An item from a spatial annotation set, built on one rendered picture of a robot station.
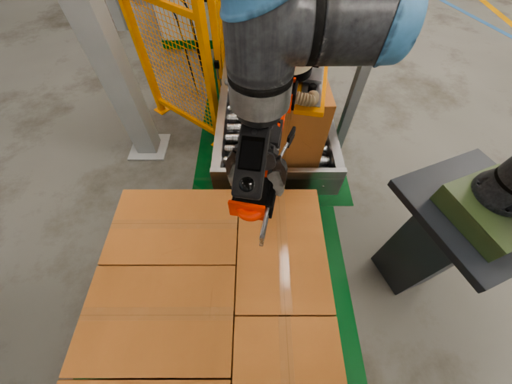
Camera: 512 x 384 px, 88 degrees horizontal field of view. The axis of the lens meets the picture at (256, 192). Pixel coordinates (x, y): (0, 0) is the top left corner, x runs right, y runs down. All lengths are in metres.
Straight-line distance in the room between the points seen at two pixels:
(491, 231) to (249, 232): 0.89
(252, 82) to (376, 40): 0.14
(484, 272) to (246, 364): 0.89
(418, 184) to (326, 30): 1.06
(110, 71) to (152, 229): 1.07
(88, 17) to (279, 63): 1.59
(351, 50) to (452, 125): 2.77
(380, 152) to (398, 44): 2.16
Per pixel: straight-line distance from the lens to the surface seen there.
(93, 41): 1.92
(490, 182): 1.25
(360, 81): 1.78
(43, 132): 3.09
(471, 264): 1.23
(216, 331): 1.14
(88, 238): 2.16
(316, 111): 0.93
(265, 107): 0.37
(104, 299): 1.30
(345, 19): 0.33
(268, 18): 0.31
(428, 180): 1.36
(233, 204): 0.52
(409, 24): 0.36
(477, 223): 1.22
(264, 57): 0.33
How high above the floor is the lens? 1.66
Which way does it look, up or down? 56 degrees down
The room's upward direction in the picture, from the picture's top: straight up
